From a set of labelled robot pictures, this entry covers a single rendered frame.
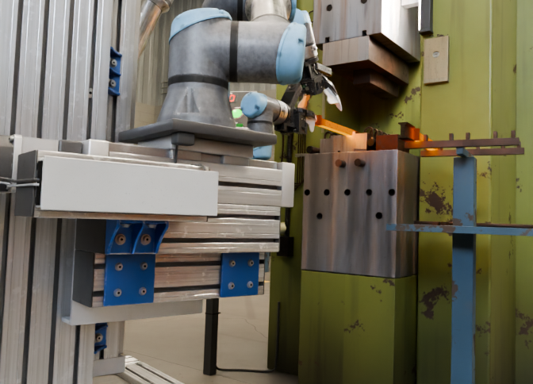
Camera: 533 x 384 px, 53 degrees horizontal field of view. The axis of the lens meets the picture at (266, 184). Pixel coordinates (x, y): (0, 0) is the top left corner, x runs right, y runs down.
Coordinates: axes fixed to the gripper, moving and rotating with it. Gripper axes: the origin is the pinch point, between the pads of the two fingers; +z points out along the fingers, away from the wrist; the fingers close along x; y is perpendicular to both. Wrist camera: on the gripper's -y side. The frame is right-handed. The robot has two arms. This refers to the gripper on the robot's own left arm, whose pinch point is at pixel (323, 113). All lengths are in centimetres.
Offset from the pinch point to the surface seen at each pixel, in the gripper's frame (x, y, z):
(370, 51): 7.7, -31.4, -13.1
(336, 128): 1.5, -4.2, 7.4
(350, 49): -0.1, -31.2, -15.0
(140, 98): -775, -616, 108
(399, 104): 1, -67, 19
